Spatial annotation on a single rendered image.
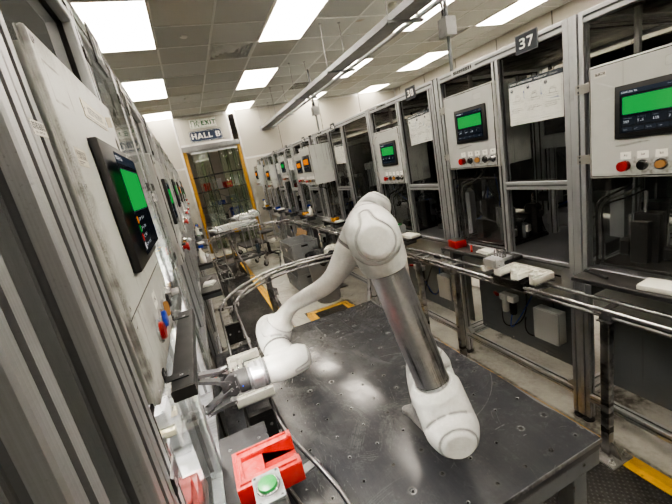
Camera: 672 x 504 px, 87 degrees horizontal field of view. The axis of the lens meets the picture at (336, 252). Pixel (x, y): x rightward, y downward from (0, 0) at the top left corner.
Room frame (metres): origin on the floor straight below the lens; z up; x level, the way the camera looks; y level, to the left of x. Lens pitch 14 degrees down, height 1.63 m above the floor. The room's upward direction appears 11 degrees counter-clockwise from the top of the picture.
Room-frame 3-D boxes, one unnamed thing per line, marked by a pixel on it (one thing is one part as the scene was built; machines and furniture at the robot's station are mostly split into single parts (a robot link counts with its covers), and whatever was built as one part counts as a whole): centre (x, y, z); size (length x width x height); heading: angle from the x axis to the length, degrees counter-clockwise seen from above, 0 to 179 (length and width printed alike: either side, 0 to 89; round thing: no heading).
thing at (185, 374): (0.63, 0.32, 1.37); 0.36 x 0.04 x 0.04; 20
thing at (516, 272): (1.84, -0.95, 0.84); 0.37 x 0.14 x 0.10; 20
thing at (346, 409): (1.40, 0.07, 0.66); 1.50 x 1.06 x 0.04; 20
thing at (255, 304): (5.57, 1.62, 0.01); 5.85 x 0.59 x 0.01; 20
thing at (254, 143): (10.14, -0.37, 1.65); 4.64 x 0.08 x 3.30; 110
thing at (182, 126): (9.09, 2.52, 2.96); 1.23 x 0.08 x 0.68; 110
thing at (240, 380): (1.04, 0.40, 1.01); 0.09 x 0.07 x 0.08; 110
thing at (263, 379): (1.06, 0.34, 1.01); 0.09 x 0.06 x 0.09; 20
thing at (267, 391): (1.32, 0.45, 0.84); 0.36 x 0.14 x 0.10; 20
